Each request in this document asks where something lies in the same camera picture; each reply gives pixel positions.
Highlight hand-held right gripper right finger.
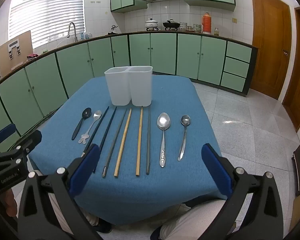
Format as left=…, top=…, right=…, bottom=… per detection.
left=201, top=143, right=284, bottom=240

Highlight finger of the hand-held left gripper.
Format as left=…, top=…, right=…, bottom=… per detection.
left=0, top=123, right=17, bottom=153
left=0, top=130, right=42, bottom=167

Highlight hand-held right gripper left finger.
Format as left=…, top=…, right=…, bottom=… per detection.
left=17, top=144, right=102, bottom=240

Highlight grey chopstick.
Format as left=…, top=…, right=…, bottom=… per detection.
left=102, top=108, right=128, bottom=178
left=146, top=107, right=151, bottom=175

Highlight wooden chopstick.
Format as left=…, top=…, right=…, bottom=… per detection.
left=136, top=106, right=144, bottom=176
left=114, top=108, right=132, bottom=177

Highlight dark navy chopstick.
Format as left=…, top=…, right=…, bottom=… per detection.
left=82, top=106, right=110, bottom=157
left=92, top=106, right=117, bottom=173

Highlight clear-handled metal spoon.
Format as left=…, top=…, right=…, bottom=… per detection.
left=78, top=110, right=102, bottom=145

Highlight black plastic spoon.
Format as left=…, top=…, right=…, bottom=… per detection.
left=72, top=108, right=92, bottom=140

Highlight small metal spoon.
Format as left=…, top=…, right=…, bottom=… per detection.
left=177, top=115, right=191, bottom=161

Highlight large metal spoon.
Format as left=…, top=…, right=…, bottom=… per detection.
left=157, top=112, right=171, bottom=168

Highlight white utensil holder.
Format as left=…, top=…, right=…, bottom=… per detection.
left=104, top=66, right=153, bottom=107

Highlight person's left hand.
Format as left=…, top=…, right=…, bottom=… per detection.
left=2, top=187, right=17, bottom=218

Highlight person's left leg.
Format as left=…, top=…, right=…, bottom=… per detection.
left=47, top=192, right=100, bottom=233

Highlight person's leg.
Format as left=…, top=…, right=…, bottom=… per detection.
left=160, top=199, right=230, bottom=240
left=47, top=192, right=100, bottom=233

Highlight person's right leg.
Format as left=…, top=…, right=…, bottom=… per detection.
left=160, top=199, right=230, bottom=240

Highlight blue tablecloth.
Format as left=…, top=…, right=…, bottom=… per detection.
left=27, top=76, right=227, bottom=225

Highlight dark shoe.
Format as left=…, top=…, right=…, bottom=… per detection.
left=150, top=226, right=163, bottom=240
left=95, top=219, right=113, bottom=233

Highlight cardboard board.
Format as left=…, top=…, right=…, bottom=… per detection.
left=0, top=30, right=32, bottom=73

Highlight green cabinet drawer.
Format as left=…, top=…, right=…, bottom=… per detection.
left=224, top=57, right=250, bottom=78
left=226, top=41, right=252, bottom=63
left=220, top=72, right=247, bottom=92

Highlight metal kitchen faucet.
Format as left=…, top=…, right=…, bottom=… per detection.
left=67, top=22, right=78, bottom=42

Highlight white window blinds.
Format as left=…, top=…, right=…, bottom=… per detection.
left=9, top=0, right=87, bottom=48

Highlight green base cabinets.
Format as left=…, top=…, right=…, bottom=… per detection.
left=0, top=32, right=258, bottom=153

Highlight orange thermos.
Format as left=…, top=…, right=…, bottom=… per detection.
left=202, top=12, right=212, bottom=34

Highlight black wok with lid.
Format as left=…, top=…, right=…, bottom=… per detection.
left=162, top=19, right=181, bottom=29

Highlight white cooking pot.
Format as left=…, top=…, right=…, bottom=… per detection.
left=145, top=18, right=159, bottom=29

